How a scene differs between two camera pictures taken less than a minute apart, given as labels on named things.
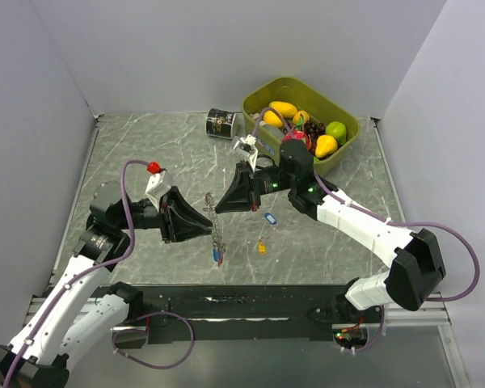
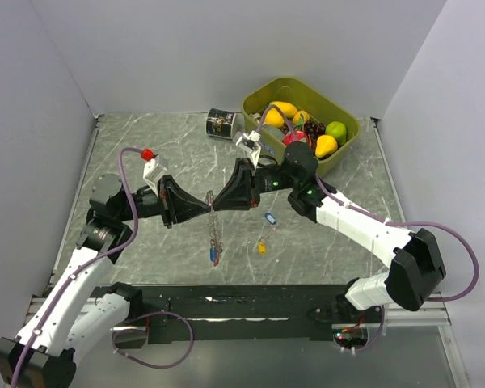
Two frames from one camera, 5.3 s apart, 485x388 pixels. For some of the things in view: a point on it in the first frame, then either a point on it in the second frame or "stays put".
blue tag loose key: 270,218 stays put
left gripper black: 178,220 → 175,204
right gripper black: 239,196 stays put
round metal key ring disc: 217,237 stays put
